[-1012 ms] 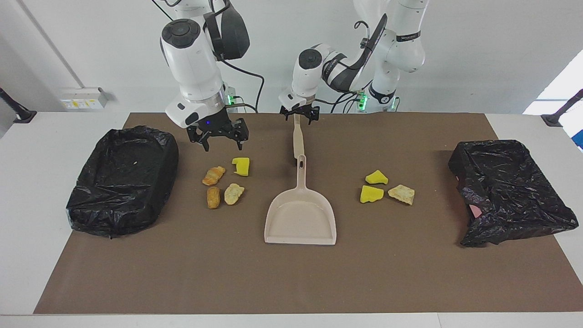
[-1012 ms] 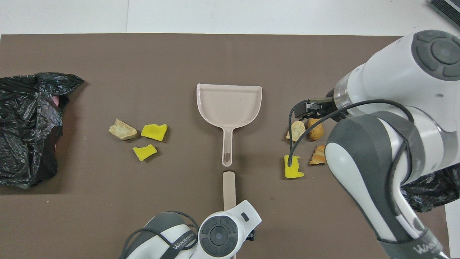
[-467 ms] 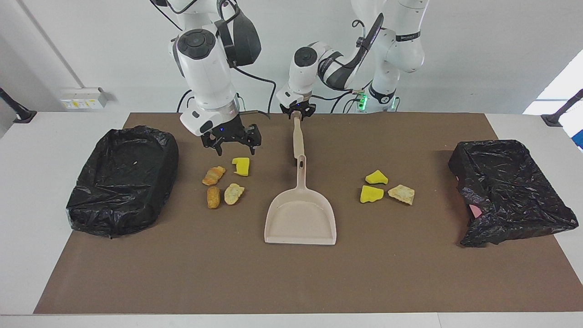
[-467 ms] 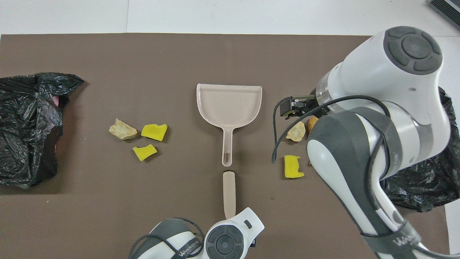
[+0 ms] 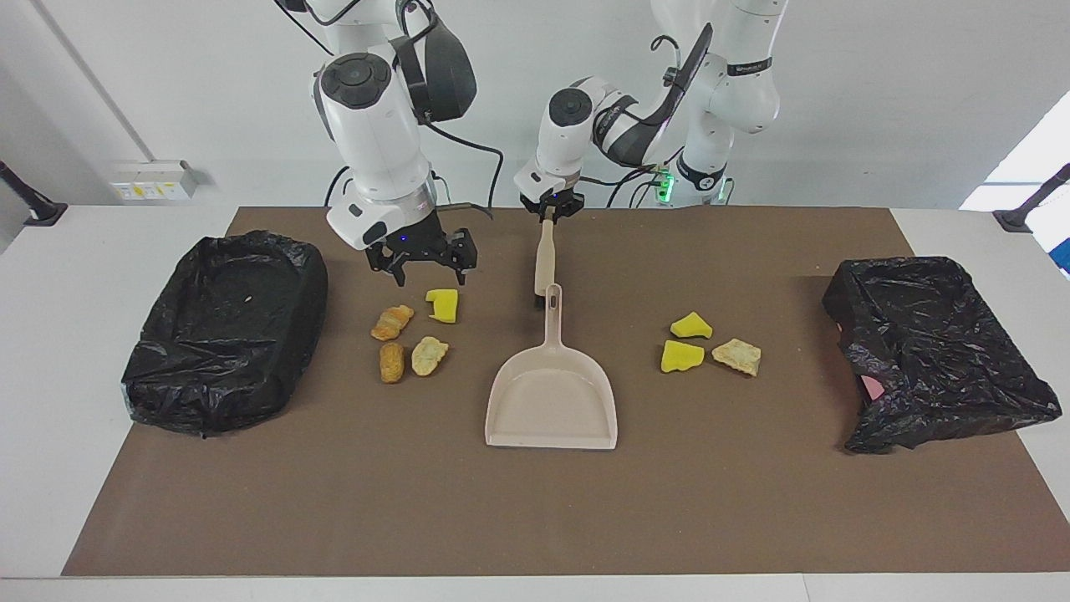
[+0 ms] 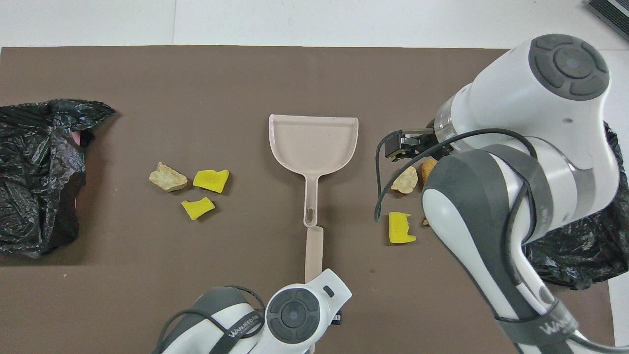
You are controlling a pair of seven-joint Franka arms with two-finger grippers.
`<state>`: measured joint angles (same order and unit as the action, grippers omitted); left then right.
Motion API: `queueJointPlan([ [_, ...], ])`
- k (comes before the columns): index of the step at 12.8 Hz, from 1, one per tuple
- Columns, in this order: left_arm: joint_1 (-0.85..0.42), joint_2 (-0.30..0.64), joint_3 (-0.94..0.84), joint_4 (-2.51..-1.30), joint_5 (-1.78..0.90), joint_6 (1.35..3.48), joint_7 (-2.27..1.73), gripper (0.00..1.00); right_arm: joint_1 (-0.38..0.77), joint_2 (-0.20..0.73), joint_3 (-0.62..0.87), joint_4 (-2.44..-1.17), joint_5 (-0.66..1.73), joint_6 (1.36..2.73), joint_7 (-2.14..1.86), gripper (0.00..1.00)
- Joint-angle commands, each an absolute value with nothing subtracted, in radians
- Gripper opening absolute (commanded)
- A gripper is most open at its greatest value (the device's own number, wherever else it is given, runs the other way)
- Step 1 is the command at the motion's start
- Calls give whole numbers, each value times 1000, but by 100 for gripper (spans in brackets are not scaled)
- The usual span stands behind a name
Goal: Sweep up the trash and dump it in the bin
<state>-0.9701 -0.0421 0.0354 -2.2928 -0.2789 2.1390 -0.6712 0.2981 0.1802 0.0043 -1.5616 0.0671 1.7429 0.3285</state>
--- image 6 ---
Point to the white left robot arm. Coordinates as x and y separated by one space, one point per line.
295 314

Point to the beige plastic dustpan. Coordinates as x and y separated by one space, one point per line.
312 145

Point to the yellow sponge piece with notch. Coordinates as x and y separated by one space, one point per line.
400 228

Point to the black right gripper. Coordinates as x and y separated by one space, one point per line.
418 142

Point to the brown oval bread roll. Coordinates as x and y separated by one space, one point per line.
428 169

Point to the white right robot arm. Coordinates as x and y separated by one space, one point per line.
516 98

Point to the brown table mat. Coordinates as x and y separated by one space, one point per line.
196 98

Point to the dark ribbed grille panel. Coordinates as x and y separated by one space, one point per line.
612 14

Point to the pale rock chunk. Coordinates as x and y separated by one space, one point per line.
407 181

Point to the yellow sponge wedge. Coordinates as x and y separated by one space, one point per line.
210 181

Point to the beige brush with black bristles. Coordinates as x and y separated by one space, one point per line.
314 250

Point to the beige rock chunk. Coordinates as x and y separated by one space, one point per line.
167 178

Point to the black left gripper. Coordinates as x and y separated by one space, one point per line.
337 317

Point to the yellow sponge piece green-backed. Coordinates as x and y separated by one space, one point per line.
196 209

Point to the pink bin with black bag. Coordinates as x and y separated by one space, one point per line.
29 196

